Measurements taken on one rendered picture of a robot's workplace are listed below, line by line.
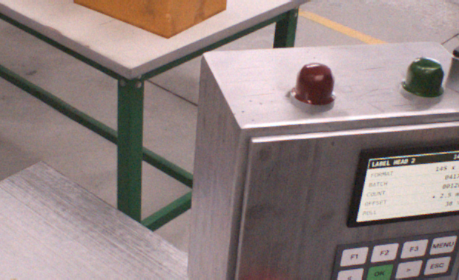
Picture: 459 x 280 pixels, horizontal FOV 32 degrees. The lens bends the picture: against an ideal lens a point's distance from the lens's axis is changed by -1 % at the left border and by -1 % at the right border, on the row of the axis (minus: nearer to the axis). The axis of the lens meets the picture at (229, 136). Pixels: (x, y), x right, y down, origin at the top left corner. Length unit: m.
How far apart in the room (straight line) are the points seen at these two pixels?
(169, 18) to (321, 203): 1.65
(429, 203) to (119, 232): 0.92
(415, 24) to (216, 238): 3.93
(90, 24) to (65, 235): 0.93
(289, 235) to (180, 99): 2.93
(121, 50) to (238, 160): 1.61
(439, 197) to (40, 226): 0.97
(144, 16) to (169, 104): 1.26
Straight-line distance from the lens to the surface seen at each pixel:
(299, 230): 0.49
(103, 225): 1.39
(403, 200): 0.50
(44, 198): 1.46
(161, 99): 3.40
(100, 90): 3.46
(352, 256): 0.52
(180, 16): 2.14
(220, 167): 0.48
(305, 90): 0.46
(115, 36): 2.13
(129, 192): 2.24
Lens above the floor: 1.70
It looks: 32 degrees down
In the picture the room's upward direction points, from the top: 5 degrees clockwise
